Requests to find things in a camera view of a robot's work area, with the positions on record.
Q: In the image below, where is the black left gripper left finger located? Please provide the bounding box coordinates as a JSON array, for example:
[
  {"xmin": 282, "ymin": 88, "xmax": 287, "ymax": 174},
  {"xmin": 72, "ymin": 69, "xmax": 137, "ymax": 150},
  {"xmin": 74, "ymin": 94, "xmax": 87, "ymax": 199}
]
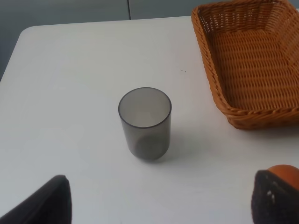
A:
[{"xmin": 0, "ymin": 175, "xmax": 72, "ymax": 224}]

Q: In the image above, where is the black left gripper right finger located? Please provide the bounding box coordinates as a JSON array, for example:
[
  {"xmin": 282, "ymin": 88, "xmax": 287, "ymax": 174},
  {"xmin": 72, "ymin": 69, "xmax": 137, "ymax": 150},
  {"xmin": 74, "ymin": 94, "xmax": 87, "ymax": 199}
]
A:
[{"xmin": 251, "ymin": 170, "xmax": 299, "ymax": 224}]

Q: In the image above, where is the brown wicker basket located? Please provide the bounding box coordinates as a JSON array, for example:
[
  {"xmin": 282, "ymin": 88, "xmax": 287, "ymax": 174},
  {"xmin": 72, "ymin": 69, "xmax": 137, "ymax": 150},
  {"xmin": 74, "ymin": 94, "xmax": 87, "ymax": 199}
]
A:
[{"xmin": 191, "ymin": 0, "xmax": 299, "ymax": 130}]

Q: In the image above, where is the orange-red peach fruit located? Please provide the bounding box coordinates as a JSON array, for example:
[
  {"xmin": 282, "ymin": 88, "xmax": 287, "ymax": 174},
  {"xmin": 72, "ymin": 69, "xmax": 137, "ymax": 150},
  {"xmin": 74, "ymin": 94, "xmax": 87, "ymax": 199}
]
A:
[{"xmin": 268, "ymin": 165, "xmax": 299, "ymax": 190}]

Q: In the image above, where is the grey translucent plastic cup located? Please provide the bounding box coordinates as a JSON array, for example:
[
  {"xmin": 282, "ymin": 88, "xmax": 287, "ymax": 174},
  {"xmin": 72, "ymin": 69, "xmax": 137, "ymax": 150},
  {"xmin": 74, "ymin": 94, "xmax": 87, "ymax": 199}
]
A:
[{"xmin": 118, "ymin": 87, "xmax": 172, "ymax": 160}]

